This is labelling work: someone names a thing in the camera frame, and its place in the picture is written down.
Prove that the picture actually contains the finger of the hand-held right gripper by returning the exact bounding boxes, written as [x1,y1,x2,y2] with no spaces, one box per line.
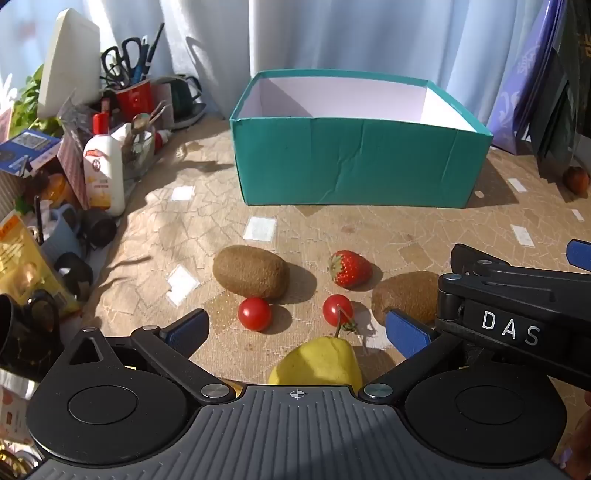
[436,244,591,319]
[566,239,591,272]

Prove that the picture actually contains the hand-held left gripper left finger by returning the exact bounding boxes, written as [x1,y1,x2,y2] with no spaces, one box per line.
[55,308,236,407]

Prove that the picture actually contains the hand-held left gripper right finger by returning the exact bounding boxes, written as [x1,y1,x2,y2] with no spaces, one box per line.
[362,309,466,404]

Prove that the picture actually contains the brown kiwi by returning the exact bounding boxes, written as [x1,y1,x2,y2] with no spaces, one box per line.
[372,271,440,326]
[212,246,290,300]

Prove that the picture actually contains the red cherry tomato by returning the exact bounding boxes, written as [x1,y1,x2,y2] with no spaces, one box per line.
[322,294,355,328]
[238,296,272,332]

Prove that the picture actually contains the red strawberry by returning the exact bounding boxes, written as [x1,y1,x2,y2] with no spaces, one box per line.
[328,250,374,289]

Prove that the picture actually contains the yellow pear with stem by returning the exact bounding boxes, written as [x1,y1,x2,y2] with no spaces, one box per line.
[268,310,364,387]

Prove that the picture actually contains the teal cardboard box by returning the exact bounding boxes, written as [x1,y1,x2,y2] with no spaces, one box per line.
[229,70,494,208]

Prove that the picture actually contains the person's right hand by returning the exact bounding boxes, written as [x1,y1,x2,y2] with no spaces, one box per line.
[560,392,591,480]

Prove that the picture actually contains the red apple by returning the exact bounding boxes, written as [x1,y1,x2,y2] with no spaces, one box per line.
[562,166,591,197]

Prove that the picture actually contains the dark green plastic bag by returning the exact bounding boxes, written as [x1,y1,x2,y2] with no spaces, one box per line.
[526,0,591,183]

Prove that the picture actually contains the blue-grey mug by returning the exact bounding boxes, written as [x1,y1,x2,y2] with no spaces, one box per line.
[41,203,89,264]

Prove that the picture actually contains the black mug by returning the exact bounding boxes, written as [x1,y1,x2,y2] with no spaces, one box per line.
[0,291,63,384]

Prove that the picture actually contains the white bottle with red cap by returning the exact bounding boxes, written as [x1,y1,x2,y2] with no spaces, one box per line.
[83,113,126,217]

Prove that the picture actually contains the purple paper bag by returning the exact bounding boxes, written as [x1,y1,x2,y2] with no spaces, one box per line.
[488,0,571,155]

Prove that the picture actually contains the yellow snack packet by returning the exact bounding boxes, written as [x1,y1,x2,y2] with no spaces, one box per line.
[0,211,80,319]

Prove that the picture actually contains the clear glass holder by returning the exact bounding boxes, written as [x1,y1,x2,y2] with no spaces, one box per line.
[121,113,157,178]

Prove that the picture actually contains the orange round object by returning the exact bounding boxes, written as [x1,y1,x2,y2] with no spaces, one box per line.
[44,173,75,204]

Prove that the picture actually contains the pink striped packet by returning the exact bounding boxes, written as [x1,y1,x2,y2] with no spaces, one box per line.
[55,124,90,210]

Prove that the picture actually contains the metal tongs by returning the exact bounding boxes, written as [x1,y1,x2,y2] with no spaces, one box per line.
[145,99,169,125]

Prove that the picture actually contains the dark green kettle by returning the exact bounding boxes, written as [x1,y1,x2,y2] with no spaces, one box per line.
[157,74,207,130]

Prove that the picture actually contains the red pen cup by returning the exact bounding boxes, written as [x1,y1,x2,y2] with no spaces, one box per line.
[113,78,154,125]

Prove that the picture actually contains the blue cardboard box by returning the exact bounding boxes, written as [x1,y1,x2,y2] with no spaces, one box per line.
[0,129,62,178]

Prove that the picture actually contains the blue pen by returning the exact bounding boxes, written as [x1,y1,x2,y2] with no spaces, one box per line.
[133,37,151,86]

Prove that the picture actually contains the black scissors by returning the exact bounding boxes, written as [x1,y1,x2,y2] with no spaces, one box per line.
[100,38,143,89]

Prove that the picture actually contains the green leafy plant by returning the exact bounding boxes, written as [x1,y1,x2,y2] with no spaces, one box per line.
[9,65,63,139]

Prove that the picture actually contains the black pen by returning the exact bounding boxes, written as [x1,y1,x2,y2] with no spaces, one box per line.
[147,22,165,77]

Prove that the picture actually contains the white board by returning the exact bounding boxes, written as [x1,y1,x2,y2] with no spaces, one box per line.
[37,8,101,120]

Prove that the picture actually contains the pale blue curtain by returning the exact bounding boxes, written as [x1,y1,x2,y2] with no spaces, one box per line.
[0,0,561,139]

